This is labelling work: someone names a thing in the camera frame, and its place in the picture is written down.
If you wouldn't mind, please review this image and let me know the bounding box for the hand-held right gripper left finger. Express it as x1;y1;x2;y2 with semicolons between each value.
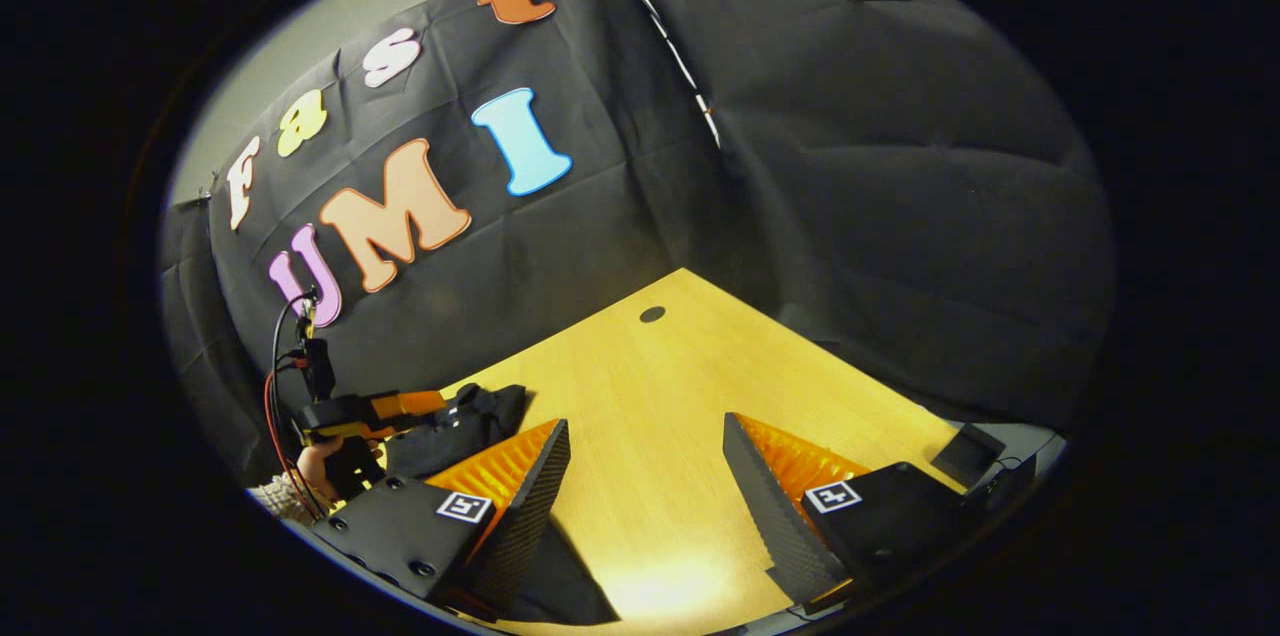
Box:
310;418;573;617

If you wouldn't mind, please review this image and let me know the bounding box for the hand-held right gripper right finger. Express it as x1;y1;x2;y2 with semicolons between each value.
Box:
722;411;1001;615

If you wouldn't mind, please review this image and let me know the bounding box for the small black box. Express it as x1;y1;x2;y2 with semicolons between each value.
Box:
930;423;1008;489

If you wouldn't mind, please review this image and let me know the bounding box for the black backdrop cloth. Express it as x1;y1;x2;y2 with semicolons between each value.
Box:
160;0;1116;487

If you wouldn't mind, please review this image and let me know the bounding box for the red cable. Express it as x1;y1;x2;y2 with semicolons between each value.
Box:
262;361;323;519

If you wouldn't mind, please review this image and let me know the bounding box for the black cable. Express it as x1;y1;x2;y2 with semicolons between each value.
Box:
270;290;319;502

